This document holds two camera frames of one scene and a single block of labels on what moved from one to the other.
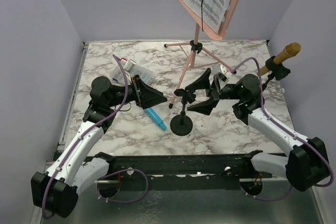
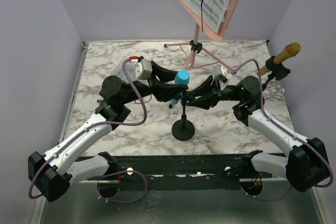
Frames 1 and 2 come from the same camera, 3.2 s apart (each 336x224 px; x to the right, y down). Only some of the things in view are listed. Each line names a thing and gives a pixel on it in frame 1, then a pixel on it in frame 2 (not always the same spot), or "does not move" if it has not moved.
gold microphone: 291,50 does not move
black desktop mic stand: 278,71 does not move
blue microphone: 155,117 -> 181,77
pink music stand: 199,56 does not move
